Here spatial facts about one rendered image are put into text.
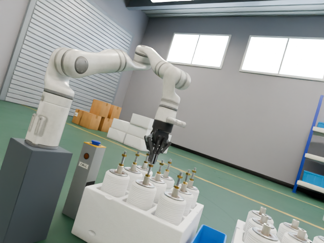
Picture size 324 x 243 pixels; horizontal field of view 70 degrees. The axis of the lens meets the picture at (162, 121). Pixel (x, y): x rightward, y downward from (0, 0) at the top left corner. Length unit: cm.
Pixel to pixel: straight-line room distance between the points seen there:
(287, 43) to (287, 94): 126
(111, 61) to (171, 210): 57
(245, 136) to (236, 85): 136
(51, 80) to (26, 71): 529
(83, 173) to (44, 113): 35
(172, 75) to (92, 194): 52
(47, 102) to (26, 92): 538
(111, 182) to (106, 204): 8
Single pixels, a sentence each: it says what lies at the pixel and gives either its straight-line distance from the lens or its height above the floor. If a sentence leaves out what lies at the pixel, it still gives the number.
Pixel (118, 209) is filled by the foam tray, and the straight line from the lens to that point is 86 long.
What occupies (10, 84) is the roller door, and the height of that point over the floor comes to 37.
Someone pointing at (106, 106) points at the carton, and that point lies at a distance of 491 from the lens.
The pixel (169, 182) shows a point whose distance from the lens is 107.
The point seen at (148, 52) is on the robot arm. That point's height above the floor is 76.
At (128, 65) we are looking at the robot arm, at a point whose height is 67.
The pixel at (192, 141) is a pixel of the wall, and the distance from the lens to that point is 653.
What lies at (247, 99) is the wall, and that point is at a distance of 628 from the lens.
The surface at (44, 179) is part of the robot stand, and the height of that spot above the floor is 21.
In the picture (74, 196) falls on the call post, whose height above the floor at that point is 9.
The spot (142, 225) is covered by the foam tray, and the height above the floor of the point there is 14.
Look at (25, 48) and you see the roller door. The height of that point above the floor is 123.
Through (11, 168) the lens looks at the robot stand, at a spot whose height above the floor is 22.
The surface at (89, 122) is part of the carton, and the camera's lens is 474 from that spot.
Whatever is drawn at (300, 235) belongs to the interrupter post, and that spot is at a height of 26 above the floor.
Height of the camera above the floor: 47
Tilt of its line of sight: 1 degrees up
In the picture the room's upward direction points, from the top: 17 degrees clockwise
